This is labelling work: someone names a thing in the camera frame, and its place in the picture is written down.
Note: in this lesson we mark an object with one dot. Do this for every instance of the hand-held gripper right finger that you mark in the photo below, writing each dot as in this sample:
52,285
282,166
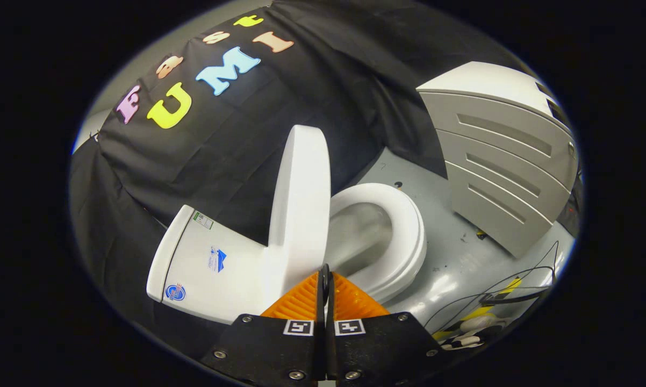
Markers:
377,349

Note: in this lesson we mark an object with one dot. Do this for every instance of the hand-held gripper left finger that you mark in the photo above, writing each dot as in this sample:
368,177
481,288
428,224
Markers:
280,349

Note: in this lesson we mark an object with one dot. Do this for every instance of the white toilet lid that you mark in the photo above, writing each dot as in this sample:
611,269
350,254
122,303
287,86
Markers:
301,204

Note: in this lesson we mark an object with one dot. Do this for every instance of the white toilet body with tank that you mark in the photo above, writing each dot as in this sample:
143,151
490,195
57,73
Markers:
205,274

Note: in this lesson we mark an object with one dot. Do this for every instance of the white toilet seat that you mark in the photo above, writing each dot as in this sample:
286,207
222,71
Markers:
409,226

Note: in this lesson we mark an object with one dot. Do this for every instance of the white crumpled object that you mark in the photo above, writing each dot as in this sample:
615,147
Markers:
476,322

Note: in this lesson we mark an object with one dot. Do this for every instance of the black backdrop cloth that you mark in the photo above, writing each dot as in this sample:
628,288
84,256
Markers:
237,150

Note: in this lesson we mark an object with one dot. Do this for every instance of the grey drawer cabinet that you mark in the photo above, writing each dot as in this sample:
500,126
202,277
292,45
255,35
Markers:
495,161

